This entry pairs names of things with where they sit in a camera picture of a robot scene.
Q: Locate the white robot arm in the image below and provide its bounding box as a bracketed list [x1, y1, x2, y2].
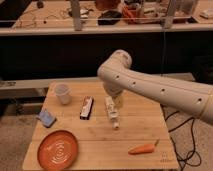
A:
[97, 50, 213, 125]

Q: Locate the white tube bottle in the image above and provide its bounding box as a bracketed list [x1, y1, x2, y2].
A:
[105, 96, 119, 129]

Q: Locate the orange carrot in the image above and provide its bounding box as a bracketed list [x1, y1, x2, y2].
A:
[128, 140, 159, 155]

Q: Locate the blue sponge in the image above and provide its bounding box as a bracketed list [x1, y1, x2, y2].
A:
[37, 110, 56, 128]

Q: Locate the orange plate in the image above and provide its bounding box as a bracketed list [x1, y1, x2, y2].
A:
[37, 130, 78, 171]

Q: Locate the black object on bench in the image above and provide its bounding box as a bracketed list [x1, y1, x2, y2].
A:
[98, 10, 122, 25]

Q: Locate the orange tool on bench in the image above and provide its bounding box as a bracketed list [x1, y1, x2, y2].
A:
[122, 6, 136, 24]

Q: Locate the black floor cable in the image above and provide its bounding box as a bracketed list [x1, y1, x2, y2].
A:
[163, 110, 203, 171]

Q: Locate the hanging black cable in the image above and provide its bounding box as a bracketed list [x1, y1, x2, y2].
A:
[159, 27, 167, 78]

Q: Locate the right metal post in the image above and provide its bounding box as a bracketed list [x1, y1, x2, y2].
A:
[163, 0, 176, 29]

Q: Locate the metal post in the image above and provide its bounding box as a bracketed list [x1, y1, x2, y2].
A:
[70, 0, 82, 31]
[163, 0, 176, 29]

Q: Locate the left metal post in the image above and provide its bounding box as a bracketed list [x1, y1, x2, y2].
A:
[70, 0, 82, 31]

